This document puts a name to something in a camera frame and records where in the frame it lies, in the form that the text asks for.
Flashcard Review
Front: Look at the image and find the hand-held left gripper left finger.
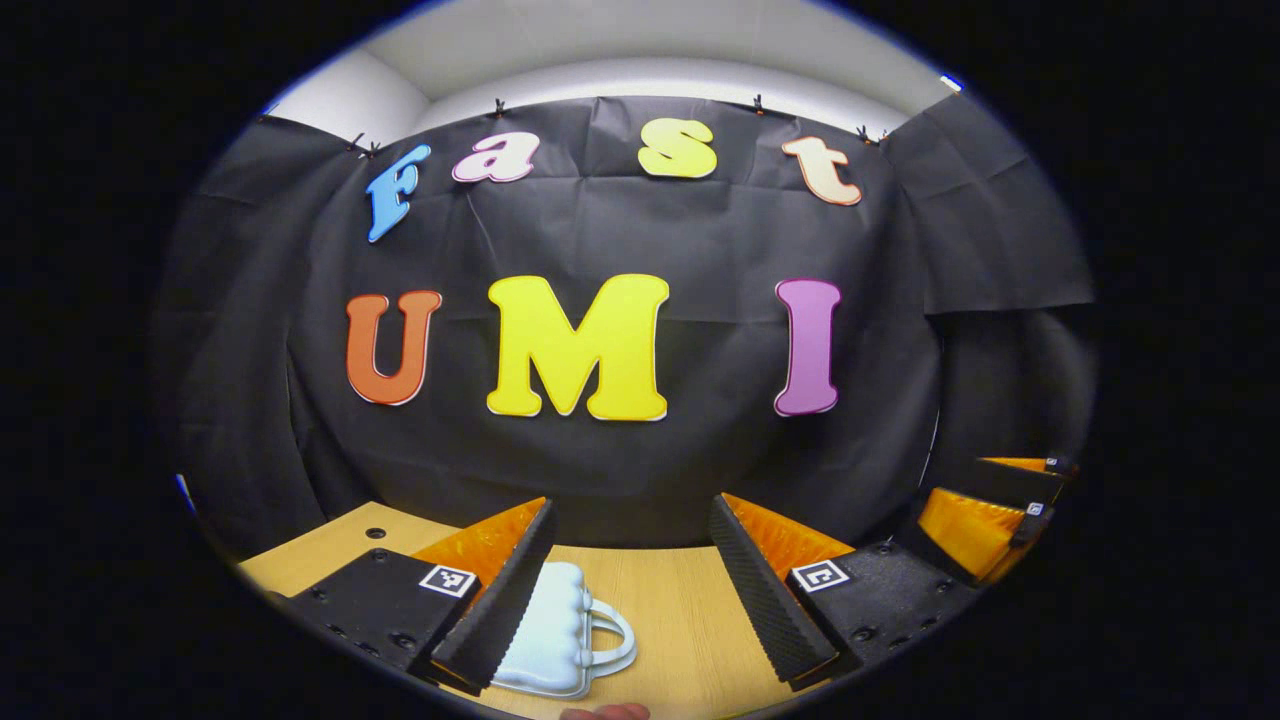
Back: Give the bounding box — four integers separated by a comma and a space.
288, 496, 559, 699

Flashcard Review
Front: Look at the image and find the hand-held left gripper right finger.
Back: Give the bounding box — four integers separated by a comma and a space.
707, 492, 979, 691

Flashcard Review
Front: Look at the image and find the light blue small suitcase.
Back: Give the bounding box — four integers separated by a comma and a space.
490, 560, 639, 701

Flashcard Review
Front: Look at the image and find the black backdrop cloth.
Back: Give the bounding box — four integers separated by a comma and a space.
150, 95, 1096, 561

